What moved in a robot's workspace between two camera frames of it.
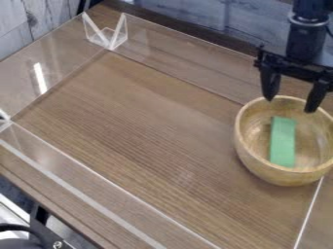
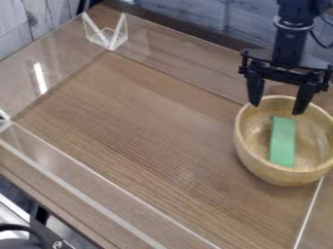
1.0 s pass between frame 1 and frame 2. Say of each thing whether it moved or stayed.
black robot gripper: moved
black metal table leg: stayed
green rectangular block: stayed
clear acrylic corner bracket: stayed
